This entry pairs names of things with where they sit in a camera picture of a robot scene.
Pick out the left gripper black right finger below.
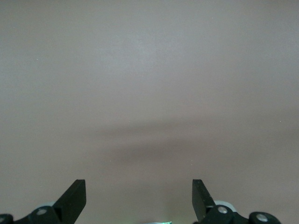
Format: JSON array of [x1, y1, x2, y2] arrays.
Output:
[[192, 179, 248, 224]]

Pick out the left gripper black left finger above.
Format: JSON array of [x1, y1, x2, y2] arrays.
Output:
[[22, 179, 86, 224]]

